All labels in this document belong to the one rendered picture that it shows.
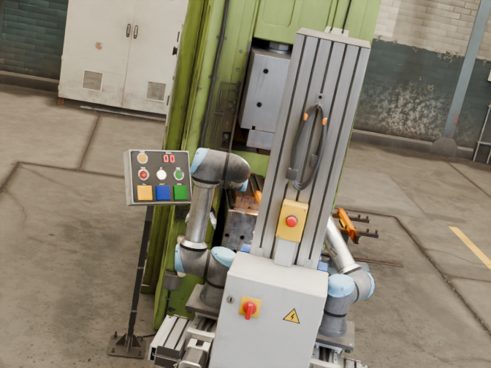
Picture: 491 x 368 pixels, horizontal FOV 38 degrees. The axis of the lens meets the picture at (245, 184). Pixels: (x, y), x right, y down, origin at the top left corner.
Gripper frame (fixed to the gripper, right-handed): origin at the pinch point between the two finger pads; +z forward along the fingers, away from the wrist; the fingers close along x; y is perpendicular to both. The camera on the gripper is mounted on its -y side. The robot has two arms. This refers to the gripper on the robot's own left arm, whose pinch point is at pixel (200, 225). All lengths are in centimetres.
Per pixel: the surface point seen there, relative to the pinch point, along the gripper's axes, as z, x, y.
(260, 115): -52, 14, -44
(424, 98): 15, 179, -704
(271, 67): -78, 15, -44
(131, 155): -24, -43, -12
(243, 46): -84, -3, -55
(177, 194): -6.8, -17.6, -18.1
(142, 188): -9.5, -33.4, -7.3
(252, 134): -40, 12, -44
